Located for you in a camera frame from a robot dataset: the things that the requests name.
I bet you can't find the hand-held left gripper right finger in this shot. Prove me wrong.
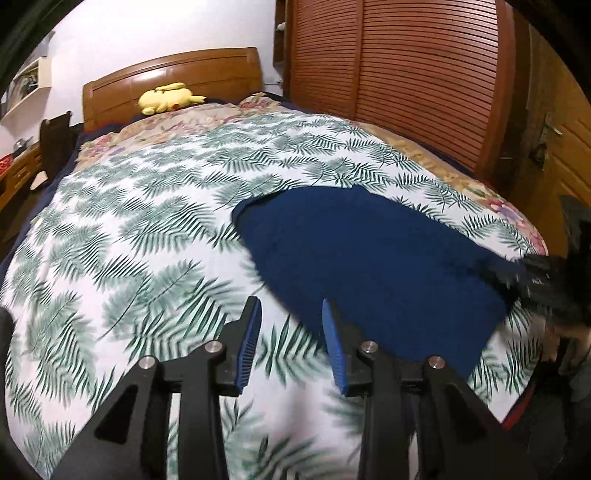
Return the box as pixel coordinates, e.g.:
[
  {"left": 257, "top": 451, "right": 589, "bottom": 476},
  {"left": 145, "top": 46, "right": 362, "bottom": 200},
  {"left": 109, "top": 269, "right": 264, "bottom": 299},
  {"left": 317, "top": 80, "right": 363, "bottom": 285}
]
[{"left": 321, "top": 298, "right": 537, "bottom": 480}]

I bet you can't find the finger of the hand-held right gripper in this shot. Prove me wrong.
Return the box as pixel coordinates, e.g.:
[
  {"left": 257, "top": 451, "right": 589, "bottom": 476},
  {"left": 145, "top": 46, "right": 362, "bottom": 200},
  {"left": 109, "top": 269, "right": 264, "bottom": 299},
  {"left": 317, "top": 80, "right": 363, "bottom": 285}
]
[{"left": 478, "top": 255, "right": 550, "bottom": 301}]

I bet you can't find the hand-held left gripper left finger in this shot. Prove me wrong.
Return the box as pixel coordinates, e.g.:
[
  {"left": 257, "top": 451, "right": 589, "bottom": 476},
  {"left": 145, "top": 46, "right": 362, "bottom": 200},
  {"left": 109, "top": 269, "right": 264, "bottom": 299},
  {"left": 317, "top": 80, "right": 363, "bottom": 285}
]
[{"left": 51, "top": 295, "right": 264, "bottom": 480}]

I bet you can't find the navy blue jacket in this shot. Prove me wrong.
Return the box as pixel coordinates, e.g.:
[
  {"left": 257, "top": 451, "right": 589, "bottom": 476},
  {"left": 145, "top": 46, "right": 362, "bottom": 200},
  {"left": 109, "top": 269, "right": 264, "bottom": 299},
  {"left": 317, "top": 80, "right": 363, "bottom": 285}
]
[{"left": 231, "top": 185, "right": 525, "bottom": 386}]

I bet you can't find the person's right hand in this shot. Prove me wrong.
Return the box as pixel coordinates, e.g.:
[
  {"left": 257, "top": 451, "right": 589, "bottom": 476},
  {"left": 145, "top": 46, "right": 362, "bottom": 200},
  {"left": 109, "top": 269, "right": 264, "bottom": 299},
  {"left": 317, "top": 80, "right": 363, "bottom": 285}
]
[{"left": 545, "top": 318, "right": 591, "bottom": 367}]

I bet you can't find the leaf print blanket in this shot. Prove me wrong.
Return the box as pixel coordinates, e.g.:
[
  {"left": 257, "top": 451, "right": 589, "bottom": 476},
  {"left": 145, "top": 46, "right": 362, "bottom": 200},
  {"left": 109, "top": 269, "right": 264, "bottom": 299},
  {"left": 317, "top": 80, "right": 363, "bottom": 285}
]
[{"left": 0, "top": 113, "right": 550, "bottom": 480}]

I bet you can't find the wooden door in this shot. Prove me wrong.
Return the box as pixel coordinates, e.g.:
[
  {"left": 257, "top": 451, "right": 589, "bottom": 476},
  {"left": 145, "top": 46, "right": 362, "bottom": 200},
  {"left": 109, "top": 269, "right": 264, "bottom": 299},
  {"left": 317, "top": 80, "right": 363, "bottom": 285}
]
[{"left": 522, "top": 25, "right": 591, "bottom": 217}]

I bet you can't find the wooden louvered wardrobe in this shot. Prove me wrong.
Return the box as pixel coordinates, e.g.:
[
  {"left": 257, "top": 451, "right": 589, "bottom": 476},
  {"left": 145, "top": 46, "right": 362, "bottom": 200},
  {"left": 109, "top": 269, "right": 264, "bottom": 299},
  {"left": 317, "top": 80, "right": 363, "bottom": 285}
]
[{"left": 283, "top": 0, "right": 532, "bottom": 188}]

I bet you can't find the floral quilt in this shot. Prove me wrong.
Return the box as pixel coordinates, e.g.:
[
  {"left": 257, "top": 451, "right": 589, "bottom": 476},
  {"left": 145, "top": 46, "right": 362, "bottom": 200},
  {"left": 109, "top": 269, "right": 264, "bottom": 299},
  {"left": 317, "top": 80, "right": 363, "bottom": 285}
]
[{"left": 74, "top": 91, "right": 550, "bottom": 259}]

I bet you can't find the yellow plush toy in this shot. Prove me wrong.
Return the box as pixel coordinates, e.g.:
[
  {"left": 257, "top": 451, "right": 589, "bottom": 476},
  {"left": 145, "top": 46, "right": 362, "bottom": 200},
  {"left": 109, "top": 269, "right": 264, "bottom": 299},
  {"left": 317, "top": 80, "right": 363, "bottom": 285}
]
[{"left": 139, "top": 82, "right": 208, "bottom": 116}]

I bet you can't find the wooden bed headboard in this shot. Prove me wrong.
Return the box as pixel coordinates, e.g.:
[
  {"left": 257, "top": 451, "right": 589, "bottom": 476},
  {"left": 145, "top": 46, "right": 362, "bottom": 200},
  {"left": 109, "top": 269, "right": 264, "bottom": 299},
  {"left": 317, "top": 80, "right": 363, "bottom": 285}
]
[{"left": 82, "top": 47, "right": 265, "bottom": 132}]

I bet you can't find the black chair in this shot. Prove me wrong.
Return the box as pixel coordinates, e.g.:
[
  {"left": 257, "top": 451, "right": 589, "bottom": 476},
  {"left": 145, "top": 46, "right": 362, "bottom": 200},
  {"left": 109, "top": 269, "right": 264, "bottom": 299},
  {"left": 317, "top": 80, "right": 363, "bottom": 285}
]
[{"left": 39, "top": 111, "right": 78, "bottom": 180}]

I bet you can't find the wooden sideboard cabinet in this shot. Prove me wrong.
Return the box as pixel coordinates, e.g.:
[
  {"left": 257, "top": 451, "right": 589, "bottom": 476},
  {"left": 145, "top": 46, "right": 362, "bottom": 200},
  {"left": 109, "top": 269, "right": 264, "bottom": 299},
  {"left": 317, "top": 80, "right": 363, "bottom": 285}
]
[{"left": 0, "top": 142, "right": 49, "bottom": 243}]

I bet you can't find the metal door handle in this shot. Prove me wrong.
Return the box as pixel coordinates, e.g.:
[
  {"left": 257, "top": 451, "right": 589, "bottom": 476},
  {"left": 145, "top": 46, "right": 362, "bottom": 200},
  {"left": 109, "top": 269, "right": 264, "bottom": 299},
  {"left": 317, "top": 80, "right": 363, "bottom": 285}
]
[{"left": 530, "top": 112, "right": 565, "bottom": 163}]

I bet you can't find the white wall shelf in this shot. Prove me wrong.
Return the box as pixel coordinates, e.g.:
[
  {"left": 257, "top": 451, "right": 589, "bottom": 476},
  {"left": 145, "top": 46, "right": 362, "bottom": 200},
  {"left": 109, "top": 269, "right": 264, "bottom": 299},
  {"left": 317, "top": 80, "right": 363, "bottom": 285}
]
[{"left": 0, "top": 55, "right": 52, "bottom": 121}]

